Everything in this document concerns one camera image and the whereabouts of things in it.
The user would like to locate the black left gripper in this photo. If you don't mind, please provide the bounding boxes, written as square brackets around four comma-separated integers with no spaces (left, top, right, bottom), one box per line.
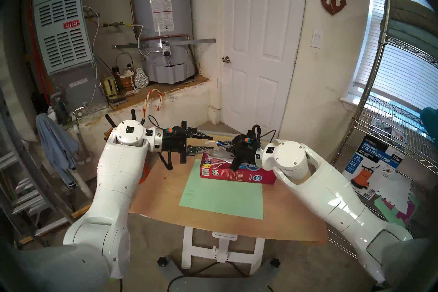
[161,126,215,155]

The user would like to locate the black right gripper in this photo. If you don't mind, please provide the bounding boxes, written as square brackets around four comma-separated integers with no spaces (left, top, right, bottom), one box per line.
[216,134,263,172]

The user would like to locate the clear ziplock bag blue slider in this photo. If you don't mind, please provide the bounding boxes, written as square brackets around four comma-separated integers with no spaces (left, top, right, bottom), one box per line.
[205,139,240,166]

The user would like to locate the red freezer bag box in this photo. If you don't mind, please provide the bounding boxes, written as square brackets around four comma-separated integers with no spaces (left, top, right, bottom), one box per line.
[200,152,277,185]

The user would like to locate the light green paper sheet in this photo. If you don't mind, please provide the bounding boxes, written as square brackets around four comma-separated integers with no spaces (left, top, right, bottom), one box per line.
[179,159,264,220]

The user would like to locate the striped candy cane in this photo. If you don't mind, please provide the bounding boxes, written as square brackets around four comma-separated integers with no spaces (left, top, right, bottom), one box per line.
[143,89,164,121]

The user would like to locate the orange plastic bucket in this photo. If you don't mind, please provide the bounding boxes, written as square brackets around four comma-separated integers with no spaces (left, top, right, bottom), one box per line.
[139,158,150,186]

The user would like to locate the foil wrapped object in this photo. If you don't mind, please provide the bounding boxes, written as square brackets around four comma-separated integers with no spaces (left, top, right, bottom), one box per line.
[134,68,149,88]

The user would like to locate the yellow metal can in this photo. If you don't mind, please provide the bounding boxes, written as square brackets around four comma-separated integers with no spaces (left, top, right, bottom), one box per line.
[102,76,118,98]

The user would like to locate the white panel door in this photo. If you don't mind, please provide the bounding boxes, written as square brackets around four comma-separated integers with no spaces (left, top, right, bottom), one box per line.
[222,0,308,139]

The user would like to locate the blue cloth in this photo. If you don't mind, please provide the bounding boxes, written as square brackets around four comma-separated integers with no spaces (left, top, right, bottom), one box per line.
[36,113,81,189]

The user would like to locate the utility pump cardboard box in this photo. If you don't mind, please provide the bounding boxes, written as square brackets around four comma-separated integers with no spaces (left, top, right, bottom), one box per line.
[342,139,406,201]

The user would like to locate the grey Bryant furnace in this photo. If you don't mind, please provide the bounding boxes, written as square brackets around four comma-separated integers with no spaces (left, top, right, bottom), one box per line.
[33,0,108,110]

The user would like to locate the white jagged paper sheet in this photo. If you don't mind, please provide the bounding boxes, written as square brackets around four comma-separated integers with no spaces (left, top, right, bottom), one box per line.
[376,172,416,210]

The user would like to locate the green paper piece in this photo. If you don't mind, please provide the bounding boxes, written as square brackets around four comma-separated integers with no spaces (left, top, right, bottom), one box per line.
[374,197,406,228]

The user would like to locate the aluminium ladder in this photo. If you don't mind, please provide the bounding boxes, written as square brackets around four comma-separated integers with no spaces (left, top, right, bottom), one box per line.
[0,89,72,247]

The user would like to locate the pink paper piece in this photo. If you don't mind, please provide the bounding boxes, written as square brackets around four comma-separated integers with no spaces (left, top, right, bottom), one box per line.
[383,196,420,223]

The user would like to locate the white window blinds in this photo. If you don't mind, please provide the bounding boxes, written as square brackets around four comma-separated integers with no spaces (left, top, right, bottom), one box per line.
[354,0,438,110]

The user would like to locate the teal fabric item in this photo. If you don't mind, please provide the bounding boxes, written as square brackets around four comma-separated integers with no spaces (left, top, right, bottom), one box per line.
[420,107,438,145]

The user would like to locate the green cushion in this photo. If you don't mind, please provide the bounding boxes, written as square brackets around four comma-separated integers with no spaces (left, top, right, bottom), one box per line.
[380,0,438,56]

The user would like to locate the black left wrist camera bracket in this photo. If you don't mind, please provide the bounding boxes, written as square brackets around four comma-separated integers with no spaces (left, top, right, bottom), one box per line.
[180,121,188,163]

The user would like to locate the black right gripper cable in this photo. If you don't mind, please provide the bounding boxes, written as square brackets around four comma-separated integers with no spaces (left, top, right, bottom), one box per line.
[252,124,277,141]

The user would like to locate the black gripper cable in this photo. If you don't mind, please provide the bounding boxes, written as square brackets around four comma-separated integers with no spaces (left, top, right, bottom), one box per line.
[252,124,277,141]
[158,152,172,171]

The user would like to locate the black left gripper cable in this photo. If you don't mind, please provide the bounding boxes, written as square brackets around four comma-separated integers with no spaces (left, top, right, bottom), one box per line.
[158,152,172,171]

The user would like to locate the wicker basket with handle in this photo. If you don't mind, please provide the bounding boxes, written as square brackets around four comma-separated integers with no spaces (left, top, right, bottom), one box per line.
[115,53,137,90]

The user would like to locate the white folding table frame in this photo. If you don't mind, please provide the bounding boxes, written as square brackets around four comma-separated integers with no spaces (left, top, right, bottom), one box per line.
[181,226,266,275]

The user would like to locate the chrome wire shelf rack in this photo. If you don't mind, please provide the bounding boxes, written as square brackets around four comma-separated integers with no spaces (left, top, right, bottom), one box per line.
[330,0,438,261]

